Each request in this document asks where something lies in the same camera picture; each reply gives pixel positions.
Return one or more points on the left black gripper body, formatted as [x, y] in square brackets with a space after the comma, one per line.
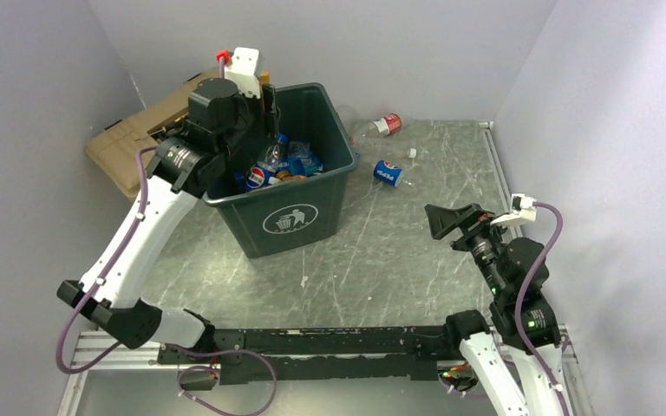
[267, 111]

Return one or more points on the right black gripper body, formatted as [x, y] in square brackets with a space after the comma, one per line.
[481, 239]

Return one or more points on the crushed clear blue label bottle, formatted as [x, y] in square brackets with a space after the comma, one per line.
[302, 160]

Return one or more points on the amber orange tea bottle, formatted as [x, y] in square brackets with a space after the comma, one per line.
[284, 175]

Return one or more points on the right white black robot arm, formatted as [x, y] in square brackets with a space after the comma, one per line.
[518, 357]

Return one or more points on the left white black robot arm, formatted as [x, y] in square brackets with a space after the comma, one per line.
[222, 117]

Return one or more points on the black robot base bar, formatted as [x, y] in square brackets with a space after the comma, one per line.
[295, 354]

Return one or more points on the dark green plastic bin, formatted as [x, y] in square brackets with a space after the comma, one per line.
[296, 212]

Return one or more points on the clear bottle red label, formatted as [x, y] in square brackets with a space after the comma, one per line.
[379, 128]

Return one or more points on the tan plastic toolbox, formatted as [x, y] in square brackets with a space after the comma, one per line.
[113, 150]

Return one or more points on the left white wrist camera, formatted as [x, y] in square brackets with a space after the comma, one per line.
[244, 69]

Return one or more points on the aluminium frame rail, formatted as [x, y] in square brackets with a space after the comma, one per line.
[485, 129]

